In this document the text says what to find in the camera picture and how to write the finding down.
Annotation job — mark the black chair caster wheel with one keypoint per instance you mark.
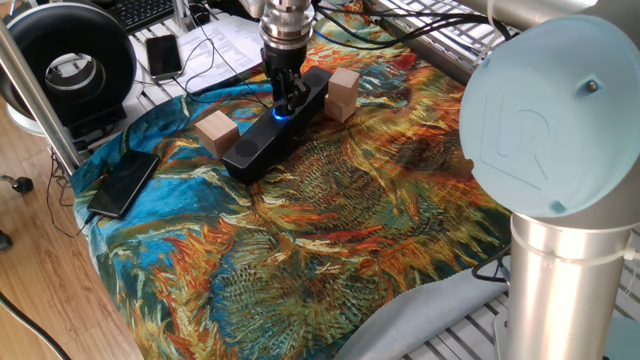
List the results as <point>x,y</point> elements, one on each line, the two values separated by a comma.
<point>22,185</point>

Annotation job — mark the wooden cube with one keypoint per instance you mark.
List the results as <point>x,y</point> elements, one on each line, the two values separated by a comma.
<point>344,85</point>
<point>216,131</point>
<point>340,111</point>

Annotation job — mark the large black smartphone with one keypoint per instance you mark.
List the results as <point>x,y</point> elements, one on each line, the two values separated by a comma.
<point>122,182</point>

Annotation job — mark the black soundbar speaker with knob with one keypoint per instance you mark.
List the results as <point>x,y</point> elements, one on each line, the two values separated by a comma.
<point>265,145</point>

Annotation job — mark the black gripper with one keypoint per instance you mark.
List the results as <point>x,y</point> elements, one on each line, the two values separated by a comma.
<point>284,60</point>

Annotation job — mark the aluminium table edge rail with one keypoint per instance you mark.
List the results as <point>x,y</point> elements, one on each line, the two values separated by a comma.
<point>430,52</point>

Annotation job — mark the light grey blue cloth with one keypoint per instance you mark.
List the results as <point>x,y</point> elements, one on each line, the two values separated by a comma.
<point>425,315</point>

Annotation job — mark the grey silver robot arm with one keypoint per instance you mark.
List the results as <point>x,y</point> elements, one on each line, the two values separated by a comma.
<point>550,125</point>

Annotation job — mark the small black smartphone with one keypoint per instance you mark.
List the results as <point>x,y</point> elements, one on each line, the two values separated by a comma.
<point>163,56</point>

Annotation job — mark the sunflower painting cloth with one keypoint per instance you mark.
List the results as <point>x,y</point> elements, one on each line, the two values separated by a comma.
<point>350,225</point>

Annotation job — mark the white printed paper sheets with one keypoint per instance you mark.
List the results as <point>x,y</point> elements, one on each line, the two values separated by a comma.
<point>235,45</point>

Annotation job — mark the silver metal frame post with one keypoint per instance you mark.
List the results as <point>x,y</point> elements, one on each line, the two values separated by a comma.
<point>35,95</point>

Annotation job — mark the black keyboard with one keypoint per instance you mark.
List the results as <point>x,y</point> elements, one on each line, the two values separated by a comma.
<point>142,12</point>

